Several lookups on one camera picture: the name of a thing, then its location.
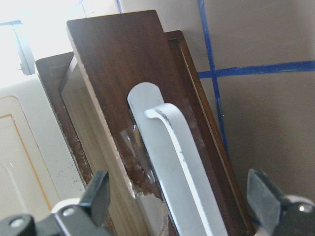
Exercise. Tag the dark wooden drawer box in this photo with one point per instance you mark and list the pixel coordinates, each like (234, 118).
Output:
(61, 73)

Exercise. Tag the white drawer handle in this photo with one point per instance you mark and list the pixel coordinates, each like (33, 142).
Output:
(176, 163)

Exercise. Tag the wooden drawer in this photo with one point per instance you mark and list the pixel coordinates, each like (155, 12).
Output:
(115, 53)

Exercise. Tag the cream white appliance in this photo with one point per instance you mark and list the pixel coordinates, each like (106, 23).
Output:
(37, 170)

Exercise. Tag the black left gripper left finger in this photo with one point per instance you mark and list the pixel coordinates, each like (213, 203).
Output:
(95, 200)

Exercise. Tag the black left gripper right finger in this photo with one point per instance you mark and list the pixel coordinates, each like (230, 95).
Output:
(265, 199)

